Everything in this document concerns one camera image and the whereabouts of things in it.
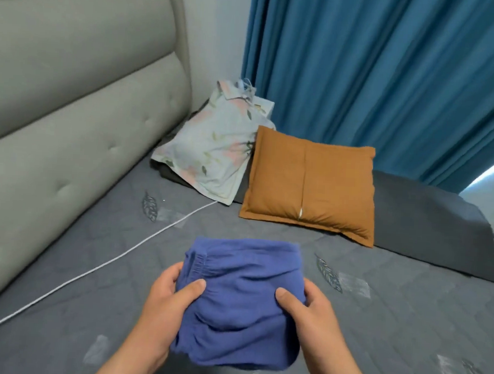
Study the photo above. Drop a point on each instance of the person's left hand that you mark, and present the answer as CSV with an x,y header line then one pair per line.
x,y
160,309

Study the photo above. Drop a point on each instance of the person's right hand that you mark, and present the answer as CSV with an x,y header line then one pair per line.
x,y
318,322

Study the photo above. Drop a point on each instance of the person's right thumb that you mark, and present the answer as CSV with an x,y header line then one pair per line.
x,y
289,302

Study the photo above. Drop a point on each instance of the person's left thumb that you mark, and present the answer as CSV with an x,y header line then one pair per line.
x,y
191,288

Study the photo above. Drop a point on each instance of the blue cloth shorts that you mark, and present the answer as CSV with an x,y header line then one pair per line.
x,y
240,297

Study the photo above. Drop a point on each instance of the person's left forearm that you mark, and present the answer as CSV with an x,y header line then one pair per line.
x,y
130,359

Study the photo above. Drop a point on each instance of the grey quilted bed cover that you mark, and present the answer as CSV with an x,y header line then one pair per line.
x,y
388,327

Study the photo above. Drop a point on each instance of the orange square pillow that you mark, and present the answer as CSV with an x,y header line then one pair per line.
x,y
312,182

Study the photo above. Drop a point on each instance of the floral white pillow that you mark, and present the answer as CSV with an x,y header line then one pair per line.
x,y
214,149

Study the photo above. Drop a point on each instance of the dark grey folded blanket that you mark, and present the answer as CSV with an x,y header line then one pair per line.
x,y
428,225

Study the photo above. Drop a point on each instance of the grey padded headboard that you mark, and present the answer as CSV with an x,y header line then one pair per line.
x,y
66,132

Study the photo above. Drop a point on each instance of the blue curtain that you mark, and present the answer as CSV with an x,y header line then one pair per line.
x,y
383,80

